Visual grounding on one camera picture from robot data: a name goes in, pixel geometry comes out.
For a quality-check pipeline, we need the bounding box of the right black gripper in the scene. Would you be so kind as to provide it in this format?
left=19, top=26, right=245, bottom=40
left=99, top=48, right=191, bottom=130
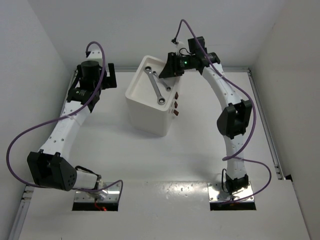
left=160, top=52, right=196, bottom=79

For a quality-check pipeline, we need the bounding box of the white drawer cabinet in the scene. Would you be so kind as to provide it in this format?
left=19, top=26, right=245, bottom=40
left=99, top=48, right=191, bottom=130
left=125, top=55, right=180, bottom=137

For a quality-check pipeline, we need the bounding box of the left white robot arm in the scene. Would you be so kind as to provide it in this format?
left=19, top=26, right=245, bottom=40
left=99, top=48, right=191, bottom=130
left=27, top=49, right=117, bottom=192

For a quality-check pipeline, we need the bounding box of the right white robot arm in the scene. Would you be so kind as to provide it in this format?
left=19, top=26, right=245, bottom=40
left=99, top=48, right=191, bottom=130
left=159, top=37, right=252, bottom=194

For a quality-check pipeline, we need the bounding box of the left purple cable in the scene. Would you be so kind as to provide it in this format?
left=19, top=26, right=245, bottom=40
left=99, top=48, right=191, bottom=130
left=5, top=41, right=124, bottom=198

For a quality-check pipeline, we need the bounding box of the purple cable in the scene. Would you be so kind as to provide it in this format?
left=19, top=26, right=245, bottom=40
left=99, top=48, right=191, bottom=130
left=5, top=41, right=124, bottom=198
left=171, top=19, right=273, bottom=205

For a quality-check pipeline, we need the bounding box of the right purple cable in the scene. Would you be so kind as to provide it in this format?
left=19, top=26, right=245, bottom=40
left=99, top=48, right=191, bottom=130
left=171, top=19, right=273, bottom=205

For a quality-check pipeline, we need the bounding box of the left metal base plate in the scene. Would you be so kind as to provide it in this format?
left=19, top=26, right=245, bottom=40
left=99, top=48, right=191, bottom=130
left=73, top=182, right=122, bottom=204

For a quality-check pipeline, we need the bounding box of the metal base plate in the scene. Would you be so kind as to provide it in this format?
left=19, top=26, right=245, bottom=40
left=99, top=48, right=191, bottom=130
left=73, top=182, right=122, bottom=204
left=207, top=182, right=255, bottom=203

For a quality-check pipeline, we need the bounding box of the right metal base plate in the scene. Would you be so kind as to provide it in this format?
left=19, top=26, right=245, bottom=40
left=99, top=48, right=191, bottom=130
left=207, top=182, right=255, bottom=203

